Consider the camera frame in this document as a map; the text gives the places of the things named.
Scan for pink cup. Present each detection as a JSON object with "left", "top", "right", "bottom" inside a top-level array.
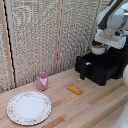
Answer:
[{"left": 35, "top": 71, "right": 50, "bottom": 92}]

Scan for yellow block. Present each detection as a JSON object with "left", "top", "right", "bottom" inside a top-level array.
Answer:
[{"left": 67, "top": 83, "right": 84, "bottom": 96}]

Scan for white floral-rim plate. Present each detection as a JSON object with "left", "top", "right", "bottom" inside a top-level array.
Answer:
[{"left": 6, "top": 90, "right": 53, "bottom": 126}]

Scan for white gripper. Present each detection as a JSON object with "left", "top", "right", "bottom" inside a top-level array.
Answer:
[{"left": 93, "top": 28, "right": 128, "bottom": 54}]

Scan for yellow food pieces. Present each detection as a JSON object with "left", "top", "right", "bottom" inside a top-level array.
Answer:
[{"left": 92, "top": 45, "right": 105, "bottom": 50}]

